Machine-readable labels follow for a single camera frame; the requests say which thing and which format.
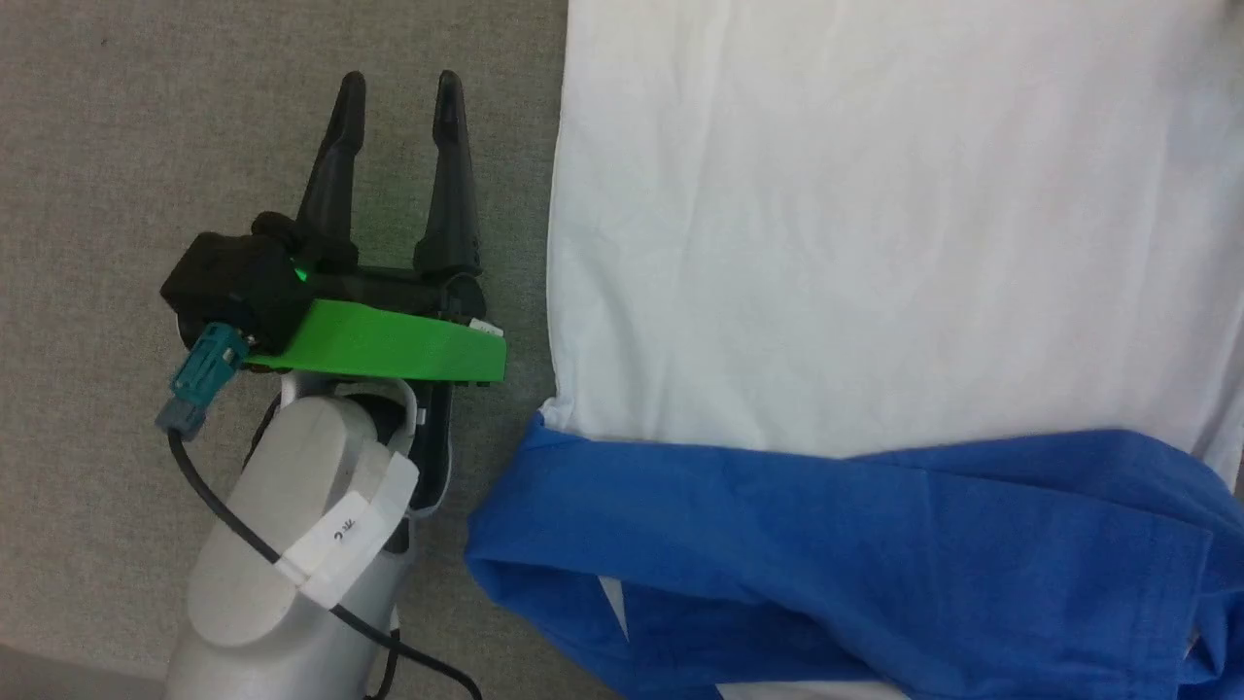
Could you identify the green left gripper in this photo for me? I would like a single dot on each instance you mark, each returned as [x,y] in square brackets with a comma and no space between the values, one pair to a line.
[389,345]

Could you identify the blue and white garment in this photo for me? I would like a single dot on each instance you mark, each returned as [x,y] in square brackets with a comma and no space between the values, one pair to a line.
[875,243]

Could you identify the white tape strip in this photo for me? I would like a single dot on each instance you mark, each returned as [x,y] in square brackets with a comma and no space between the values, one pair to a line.
[484,329]

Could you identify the grey fabric sofa seat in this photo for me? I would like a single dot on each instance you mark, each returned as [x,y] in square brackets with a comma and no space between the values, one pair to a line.
[146,117]

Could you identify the white tape label with writing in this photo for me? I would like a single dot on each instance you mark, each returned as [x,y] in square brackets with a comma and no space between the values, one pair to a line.
[350,530]

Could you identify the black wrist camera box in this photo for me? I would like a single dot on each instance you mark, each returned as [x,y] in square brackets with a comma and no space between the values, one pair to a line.
[233,287]

